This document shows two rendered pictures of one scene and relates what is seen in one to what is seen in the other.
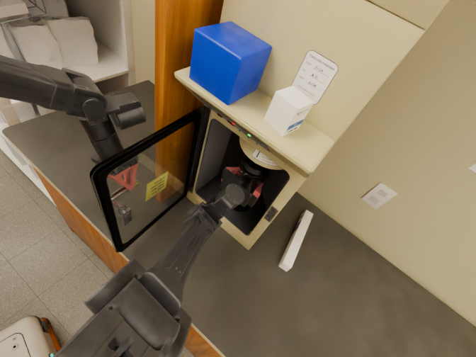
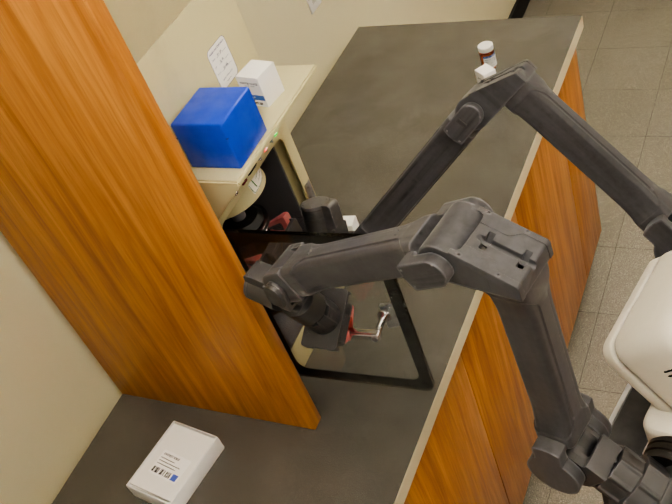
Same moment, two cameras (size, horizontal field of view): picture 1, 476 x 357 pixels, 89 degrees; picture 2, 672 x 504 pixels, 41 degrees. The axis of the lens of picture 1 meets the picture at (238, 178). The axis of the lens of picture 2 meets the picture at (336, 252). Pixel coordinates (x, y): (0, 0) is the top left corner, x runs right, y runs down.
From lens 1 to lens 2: 1.38 m
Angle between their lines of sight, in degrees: 49
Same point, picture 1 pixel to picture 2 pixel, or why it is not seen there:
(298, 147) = (292, 78)
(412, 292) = (323, 109)
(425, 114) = not seen: hidden behind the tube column
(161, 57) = (209, 212)
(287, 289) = not seen: hidden behind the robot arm
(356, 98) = (241, 31)
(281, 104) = (266, 77)
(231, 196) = (320, 202)
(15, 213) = not seen: outside the picture
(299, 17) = (187, 50)
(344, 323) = (398, 159)
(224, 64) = (246, 108)
